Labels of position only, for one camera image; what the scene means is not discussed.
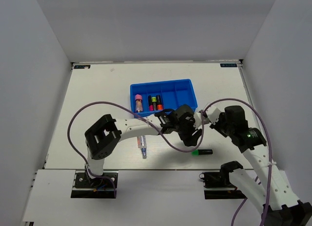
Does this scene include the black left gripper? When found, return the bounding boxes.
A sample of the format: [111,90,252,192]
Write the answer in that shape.
[175,116,204,148]

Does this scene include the green cap black highlighter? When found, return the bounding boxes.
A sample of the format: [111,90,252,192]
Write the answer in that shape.
[191,149,213,156]

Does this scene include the orange cap black highlighter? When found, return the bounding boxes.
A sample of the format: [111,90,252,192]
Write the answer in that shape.
[156,95,163,111]

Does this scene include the pink cap black highlighter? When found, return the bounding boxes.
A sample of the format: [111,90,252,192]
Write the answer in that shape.
[148,95,154,111]

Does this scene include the yellow cap black highlighter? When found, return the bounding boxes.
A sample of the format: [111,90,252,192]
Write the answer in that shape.
[151,97,157,111]

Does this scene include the crayon bottle pink cap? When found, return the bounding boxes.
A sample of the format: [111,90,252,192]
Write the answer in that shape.
[135,94,143,113]

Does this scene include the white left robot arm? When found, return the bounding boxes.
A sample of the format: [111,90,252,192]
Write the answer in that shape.
[85,105,203,187]

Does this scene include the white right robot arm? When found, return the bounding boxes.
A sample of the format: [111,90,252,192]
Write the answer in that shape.
[207,106,312,226]

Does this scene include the right corner label sticker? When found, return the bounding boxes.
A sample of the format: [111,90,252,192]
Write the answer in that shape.
[220,63,237,68]

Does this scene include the corner label sticker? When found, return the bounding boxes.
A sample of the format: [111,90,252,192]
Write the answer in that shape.
[220,63,237,68]
[74,65,91,69]

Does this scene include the blue divided plastic bin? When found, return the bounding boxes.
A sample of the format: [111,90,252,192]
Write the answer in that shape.
[130,79,197,117]

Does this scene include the left corner label sticker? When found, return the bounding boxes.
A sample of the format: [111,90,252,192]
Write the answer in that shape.
[74,65,91,69]

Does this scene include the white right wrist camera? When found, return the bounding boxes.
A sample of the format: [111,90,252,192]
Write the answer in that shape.
[206,106,221,124]

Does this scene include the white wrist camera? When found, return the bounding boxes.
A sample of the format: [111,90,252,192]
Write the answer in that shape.
[194,112,210,129]
[206,106,221,124]

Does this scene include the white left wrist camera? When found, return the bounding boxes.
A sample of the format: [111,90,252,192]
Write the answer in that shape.
[194,112,210,129]

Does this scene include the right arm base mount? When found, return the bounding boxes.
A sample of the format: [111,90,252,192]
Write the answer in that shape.
[199,172,245,200]

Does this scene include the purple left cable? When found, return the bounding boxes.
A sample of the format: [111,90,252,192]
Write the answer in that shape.
[67,101,205,197]

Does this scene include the purple cable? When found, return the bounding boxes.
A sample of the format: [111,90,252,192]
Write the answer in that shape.
[201,98,273,226]
[67,101,205,197]

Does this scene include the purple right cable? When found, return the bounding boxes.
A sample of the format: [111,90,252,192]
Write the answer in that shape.
[201,98,273,226]

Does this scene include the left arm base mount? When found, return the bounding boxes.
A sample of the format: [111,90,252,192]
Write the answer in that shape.
[71,171,118,199]

